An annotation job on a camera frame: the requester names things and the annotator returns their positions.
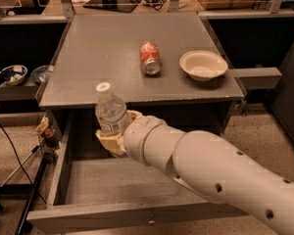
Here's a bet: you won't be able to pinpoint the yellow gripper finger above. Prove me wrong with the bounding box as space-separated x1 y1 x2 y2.
95 130 126 157
126 110 142 123

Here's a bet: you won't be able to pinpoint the blue bowl on shelf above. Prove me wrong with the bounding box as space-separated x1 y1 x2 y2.
30 65 53 84

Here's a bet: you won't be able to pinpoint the white paper bowl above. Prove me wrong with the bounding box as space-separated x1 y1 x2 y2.
179 50 228 81

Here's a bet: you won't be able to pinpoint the grey drawer cabinet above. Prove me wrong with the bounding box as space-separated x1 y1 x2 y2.
34 11 247 159

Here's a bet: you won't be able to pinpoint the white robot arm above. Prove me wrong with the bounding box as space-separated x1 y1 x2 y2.
96 111 294 235

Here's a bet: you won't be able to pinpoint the black monitor stand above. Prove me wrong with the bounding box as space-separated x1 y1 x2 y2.
83 0 138 13

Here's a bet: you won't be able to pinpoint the open grey top drawer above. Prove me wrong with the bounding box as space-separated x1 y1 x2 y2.
27 110 243 234

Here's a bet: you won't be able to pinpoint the red soda can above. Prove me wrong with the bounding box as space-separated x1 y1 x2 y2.
139 41 162 75

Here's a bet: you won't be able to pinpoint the snack bags on floor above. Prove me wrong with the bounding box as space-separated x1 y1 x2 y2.
34 116 60 156

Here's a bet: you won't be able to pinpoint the bowl with small items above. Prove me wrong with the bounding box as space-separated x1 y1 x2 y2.
0 65 27 86

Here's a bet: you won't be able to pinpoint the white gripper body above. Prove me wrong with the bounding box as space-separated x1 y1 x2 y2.
123 116 166 165

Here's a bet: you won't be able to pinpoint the clear plastic tea bottle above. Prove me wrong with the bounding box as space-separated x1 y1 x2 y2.
95 82 130 136

